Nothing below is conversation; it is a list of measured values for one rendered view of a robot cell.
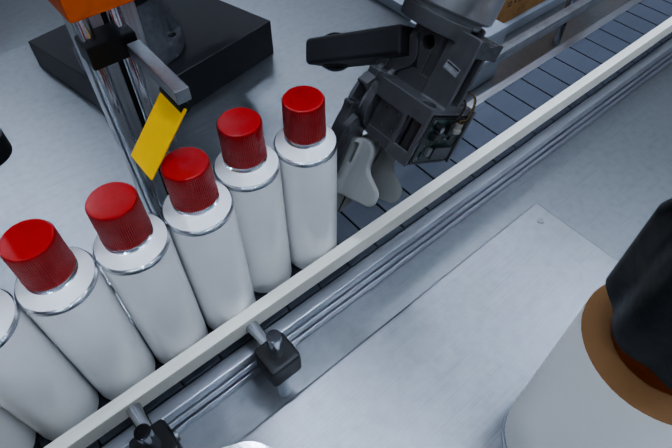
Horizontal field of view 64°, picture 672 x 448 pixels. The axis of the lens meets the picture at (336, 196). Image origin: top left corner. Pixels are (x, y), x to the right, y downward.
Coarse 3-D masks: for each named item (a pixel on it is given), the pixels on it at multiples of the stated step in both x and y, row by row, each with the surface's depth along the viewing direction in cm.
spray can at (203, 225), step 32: (192, 160) 36; (192, 192) 36; (224, 192) 40; (192, 224) 38; (224, 224) 39; (192, 256) 40; (224, 256) 41; (192, 288) 45; (224, 288) 44; (224, 320) 48
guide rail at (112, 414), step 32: (608, 64) 71; (576, 96) 69; (512, 128) 63; (480, 160) 60; (416, 192) 57; (384, 224) 54; (352, 256) 53; (288, 288) 49; (256, 320) 48; (192, 352) 45; (160, 384) 44; (96, 416) 42; (128, 416) 44
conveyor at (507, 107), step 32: (608, 32) 82; (640, 32) 82; (544, 64) 77; (576, 64) 77; (512, 96) 72; (544, 96) 72; (480, 128) 68; (544, 128) 69; (448, 192) 61; (352, 224) 58; (320, 288) 55; (224, 352) 49
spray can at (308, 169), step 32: (288, 96) 41; (320, 96) 41; (288, 128) 41; (320, 128) 41; (288, 160) 42; (320, 160) 42; (288, 192) 46; (320, 192) 45; (288, 224) 50; (320, 224) 49; (320, 256) 52
